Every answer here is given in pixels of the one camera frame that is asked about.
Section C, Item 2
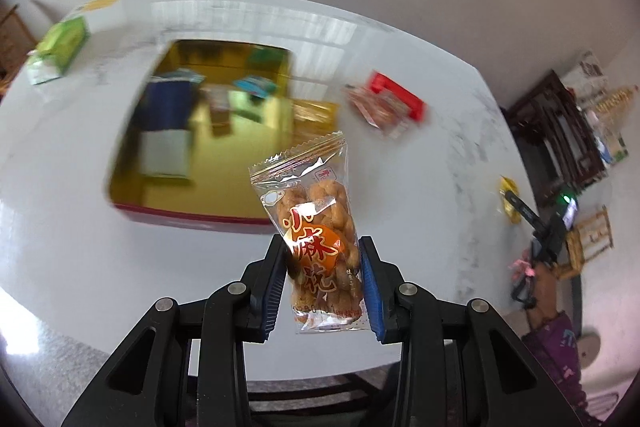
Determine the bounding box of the pink ribbon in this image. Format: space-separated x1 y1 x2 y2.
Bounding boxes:
509 259 538 281

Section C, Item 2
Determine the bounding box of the gold bead ornament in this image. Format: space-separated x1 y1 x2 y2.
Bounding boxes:
590 86 640 124

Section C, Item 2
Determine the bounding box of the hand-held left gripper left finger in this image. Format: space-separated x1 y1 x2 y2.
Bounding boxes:
60 234 288 427

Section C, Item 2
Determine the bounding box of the large gold foil packet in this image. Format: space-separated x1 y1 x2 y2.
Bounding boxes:
292 99 341 132

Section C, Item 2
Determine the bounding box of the green and white box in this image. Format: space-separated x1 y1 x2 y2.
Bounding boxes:
597 127 629 166

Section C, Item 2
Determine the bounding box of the small brown snack packet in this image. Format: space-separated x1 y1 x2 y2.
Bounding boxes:
207 87 236 136

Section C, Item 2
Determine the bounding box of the light wooden chair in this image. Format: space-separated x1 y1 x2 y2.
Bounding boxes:
0 4 38 92

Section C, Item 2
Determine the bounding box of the green tissue pack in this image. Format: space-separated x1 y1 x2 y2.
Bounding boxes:
27 16 91 86

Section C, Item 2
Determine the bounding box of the small yellow wooden chair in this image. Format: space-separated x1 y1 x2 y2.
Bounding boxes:
565 206 615 280

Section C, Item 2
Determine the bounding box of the white and yellow flat box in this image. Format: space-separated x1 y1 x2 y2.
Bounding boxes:
67 0 126 32

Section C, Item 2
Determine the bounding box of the yellow snack packet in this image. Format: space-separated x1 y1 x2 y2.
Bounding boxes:
498 176 523 224

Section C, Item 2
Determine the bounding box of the clear packet of dough twists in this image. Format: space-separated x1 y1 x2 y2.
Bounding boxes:
250 132 373 335

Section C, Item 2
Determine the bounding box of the red snack packet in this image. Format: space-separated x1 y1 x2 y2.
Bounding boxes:
364 72 428 124

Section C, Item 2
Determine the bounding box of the dark wooden side table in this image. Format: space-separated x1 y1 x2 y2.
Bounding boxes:
500 69 608 192

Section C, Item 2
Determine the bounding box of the navy and pale blue packet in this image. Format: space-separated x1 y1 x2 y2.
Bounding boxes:
137 72 201 182

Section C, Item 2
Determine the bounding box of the dark chair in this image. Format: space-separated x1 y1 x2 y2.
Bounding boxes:
247 369 403 427

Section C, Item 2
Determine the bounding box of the folded newspaper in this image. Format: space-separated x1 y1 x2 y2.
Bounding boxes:
560 52 608 94

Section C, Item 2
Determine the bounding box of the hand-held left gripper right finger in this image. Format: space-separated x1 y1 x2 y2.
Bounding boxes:
359 235 586 427

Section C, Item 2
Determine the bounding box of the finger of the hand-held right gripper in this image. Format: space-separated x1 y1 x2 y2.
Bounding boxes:
502 189 546 234

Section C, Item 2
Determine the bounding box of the clear packet of reddish snacks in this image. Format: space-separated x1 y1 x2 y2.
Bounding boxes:
345 87 408 138

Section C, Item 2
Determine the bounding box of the red tin box gold interior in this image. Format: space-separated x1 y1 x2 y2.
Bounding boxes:
104 39 296 235

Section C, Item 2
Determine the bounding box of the small teal snack packet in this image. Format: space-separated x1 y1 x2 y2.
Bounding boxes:
235 76 278 100

